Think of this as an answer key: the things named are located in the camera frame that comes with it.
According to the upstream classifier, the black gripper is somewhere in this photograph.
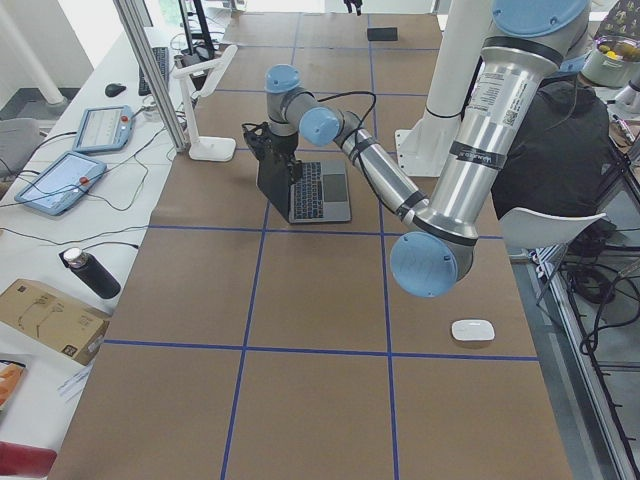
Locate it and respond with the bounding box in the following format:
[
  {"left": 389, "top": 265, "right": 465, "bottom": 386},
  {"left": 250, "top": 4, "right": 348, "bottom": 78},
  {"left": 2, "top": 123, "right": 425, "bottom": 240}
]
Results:
[
  {"left": 266, "top": 131, "right": 303, "bottom": 181},
  {"left": 343, "top": 0, "right": 362, "bottom": 14}
]

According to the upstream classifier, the grey laptop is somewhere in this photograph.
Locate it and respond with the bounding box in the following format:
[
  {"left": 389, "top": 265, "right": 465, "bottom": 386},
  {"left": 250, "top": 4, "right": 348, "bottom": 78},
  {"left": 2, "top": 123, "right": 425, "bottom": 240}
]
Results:
[{"left": 257, "top": 155, "right": 352, "bottom": 224}]

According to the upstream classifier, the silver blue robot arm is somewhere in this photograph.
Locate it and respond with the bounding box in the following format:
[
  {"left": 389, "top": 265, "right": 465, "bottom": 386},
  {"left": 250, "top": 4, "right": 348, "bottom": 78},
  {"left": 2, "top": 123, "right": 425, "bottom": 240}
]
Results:
[{"left": 264, "top": 1, "right": 591, "bottom": 297}]

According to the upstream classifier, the white desk lamp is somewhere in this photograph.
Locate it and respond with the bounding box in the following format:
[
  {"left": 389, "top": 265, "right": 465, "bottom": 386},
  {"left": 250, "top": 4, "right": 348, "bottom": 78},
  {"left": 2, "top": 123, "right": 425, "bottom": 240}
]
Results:
[{"left": 171, "top": 44, "right": 239, "bottom": 162}]

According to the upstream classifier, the black computer mouse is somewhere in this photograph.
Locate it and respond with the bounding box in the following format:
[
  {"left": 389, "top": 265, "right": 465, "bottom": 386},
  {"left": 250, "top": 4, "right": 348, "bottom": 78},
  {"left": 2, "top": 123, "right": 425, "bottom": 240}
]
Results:
[{"left": 104, "top": 83, "right": 127, "bottom": 98}]

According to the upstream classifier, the white computer mouse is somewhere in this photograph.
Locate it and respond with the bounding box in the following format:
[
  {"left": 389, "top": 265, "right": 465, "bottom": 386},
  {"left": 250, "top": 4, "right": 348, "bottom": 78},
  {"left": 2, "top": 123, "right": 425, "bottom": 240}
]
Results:
[{"left": 451, "top": 319, "right": 495, "bottom": 342}]

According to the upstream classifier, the black keyboard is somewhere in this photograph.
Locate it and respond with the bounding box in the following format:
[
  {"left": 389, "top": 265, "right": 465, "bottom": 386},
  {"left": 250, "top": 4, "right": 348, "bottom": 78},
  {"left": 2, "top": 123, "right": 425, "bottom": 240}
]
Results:
[{"left": 137, "top": 46, "right": 171, "bottom": 97}]

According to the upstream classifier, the upper blue teach pendant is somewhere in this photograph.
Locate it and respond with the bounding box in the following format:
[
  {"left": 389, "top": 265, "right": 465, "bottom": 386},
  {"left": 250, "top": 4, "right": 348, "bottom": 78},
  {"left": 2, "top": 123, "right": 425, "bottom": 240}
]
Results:
[{"left": 73, "top": 105, "right": 134, "bottom": 154}]

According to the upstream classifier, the blue teach pendant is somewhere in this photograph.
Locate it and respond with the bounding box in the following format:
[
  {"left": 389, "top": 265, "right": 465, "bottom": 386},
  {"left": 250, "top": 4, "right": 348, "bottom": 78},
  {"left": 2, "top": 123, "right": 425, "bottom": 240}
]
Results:
[
  {"left": 14, "top": 151, "right": 107, "bottom": 216},
  {"left": 73, "top": 105, "right": 134, "bottom": 154}
]

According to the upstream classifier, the black water bottle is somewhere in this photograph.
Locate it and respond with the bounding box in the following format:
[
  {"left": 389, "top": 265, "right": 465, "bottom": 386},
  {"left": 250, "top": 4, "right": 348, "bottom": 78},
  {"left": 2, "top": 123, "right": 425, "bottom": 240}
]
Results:
[{"left": 60, "top": 247, "right": 121, "bottom": 299}]

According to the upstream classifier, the lower blue teach pendant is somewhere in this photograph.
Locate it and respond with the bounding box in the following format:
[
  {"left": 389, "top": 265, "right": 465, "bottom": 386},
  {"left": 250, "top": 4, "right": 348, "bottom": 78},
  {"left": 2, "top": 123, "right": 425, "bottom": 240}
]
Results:
[{"left": 14, "top": 151, "right": 107, "bottom": 216}]

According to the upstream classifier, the white chair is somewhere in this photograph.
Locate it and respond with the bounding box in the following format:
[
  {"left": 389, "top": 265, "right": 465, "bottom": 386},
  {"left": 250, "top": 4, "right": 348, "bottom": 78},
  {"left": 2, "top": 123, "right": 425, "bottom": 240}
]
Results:
[{"left": 499, "top": 207, "right": 606, "bottom": 249}]

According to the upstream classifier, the person in black jacket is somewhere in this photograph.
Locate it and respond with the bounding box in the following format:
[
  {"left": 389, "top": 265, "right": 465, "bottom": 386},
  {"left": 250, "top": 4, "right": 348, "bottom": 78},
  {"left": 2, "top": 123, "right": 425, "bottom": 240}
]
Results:
[{"left": 492, "top": 76, "right": 616, "bottom": 218}]

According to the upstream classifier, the cardboard box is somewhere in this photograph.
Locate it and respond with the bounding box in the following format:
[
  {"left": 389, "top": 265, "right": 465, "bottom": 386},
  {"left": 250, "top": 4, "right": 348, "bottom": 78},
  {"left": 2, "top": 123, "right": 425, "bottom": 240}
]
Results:
[{"left": 1, "top": 279, "right": 110, "bottom": 365}]

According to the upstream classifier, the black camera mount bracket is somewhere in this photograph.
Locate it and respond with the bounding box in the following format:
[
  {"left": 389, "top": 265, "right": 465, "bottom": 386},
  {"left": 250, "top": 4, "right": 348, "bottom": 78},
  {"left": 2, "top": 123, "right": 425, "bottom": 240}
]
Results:
[{"left": 241, "top": 122, "right": 269, "bottom": 161}]

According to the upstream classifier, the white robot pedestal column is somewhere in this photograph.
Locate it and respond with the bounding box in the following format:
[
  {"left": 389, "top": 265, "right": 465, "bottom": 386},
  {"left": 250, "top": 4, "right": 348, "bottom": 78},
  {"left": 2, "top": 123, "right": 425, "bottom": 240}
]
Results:
[{"left": 395, "top": 0, "right": 492, "bottom": 177}]

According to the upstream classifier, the aluminium frame post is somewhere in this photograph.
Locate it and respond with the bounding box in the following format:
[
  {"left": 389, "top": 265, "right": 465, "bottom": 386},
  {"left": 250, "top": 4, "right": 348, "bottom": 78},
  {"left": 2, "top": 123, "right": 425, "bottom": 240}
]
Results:
[{"left": 113, "top": 0, "right": 187, "bottom": 153}]

